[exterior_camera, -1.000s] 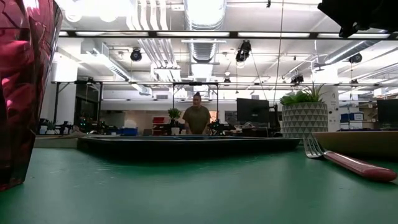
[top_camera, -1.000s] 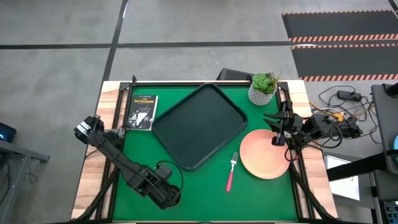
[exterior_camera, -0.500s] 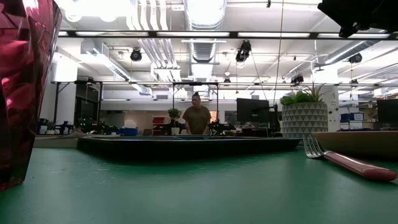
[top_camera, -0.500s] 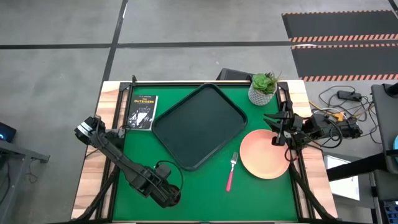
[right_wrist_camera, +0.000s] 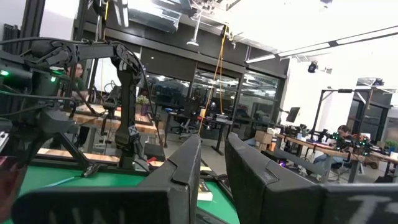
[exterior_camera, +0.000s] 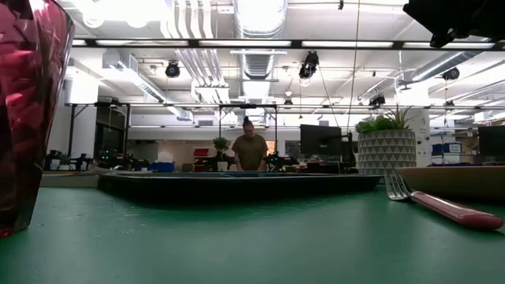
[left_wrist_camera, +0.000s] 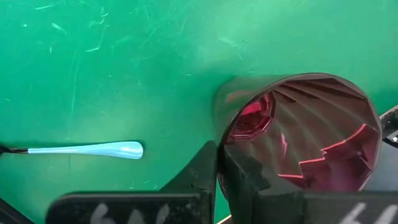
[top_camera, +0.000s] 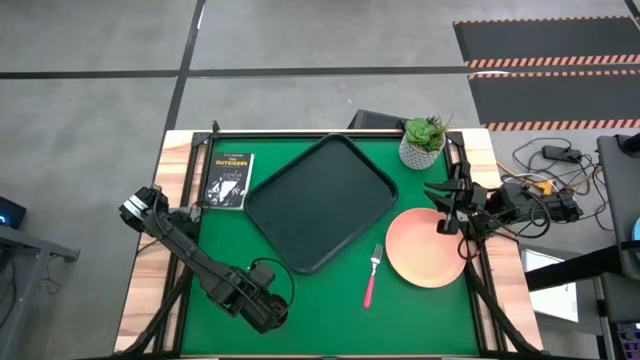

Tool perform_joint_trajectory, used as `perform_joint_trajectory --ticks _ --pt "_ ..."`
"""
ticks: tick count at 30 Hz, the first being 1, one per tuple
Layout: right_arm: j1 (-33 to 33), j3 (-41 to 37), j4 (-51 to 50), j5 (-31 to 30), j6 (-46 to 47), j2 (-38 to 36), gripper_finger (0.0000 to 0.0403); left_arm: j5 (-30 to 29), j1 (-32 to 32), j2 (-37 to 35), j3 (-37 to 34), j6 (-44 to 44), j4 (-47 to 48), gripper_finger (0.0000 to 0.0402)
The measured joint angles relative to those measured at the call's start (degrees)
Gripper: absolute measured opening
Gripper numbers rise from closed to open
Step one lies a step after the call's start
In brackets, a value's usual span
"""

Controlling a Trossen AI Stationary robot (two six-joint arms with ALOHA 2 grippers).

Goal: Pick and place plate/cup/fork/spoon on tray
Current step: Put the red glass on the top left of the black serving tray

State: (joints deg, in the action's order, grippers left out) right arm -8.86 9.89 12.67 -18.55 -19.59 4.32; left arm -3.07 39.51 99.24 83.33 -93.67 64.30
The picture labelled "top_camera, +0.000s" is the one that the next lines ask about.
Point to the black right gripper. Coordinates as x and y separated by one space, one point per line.
462 220

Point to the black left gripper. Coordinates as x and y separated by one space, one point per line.
267 312

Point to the wooden bowl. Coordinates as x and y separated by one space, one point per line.
420 250

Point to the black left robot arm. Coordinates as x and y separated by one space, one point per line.
190 250

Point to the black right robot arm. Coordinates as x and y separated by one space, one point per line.
520 205

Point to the dark green serving tray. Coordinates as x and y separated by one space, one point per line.
320 200

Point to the succulent in patterned pot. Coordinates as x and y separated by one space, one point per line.
422 145

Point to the green table mat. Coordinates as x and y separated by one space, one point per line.
325 310

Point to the black flat panel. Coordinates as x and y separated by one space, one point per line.
375 120

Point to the black power adapter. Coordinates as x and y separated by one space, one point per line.
562 153

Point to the black paperback book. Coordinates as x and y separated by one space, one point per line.
229 180

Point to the black hazard-striped floor mat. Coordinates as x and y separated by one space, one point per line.
550 97
545 37

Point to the black cart bar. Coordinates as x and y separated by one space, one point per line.
570 267

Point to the white board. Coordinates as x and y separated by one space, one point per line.
555 300

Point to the black corner clamp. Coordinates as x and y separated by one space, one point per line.
215 129

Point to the keyboard with purple keys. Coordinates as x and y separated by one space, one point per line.
630 342

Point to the dark device with blue light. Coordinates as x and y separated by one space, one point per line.
11 212

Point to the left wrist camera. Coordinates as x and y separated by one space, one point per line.
261 274

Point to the grey desk frame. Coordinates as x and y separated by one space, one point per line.
30 245

